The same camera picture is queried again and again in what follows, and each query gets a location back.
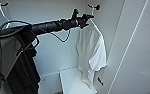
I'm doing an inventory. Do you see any white wardrobe door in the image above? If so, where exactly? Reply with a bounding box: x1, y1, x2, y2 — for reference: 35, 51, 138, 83
105, 0, 150, 94

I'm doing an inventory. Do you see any white shirt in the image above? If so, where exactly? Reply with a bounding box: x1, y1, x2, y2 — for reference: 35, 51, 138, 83
75, 24, 108, 90

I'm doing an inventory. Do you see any black garment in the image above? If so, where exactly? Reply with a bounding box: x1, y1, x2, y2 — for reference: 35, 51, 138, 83
6, 33, 43, 94

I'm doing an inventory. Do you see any dark wardrobe fitting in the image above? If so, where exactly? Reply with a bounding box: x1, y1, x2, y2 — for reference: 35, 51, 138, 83
96, 77, 105, 87

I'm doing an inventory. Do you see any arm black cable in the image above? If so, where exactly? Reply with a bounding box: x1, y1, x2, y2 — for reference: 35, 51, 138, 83
0, 20, 73, 94

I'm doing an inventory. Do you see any white wardrobe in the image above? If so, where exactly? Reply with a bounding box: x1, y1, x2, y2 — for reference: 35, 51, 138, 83
0, 0, 125, 94

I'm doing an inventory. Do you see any white wardrobe shelf bench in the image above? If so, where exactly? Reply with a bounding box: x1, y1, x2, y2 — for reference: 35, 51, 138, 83
58, 67, 99, 94

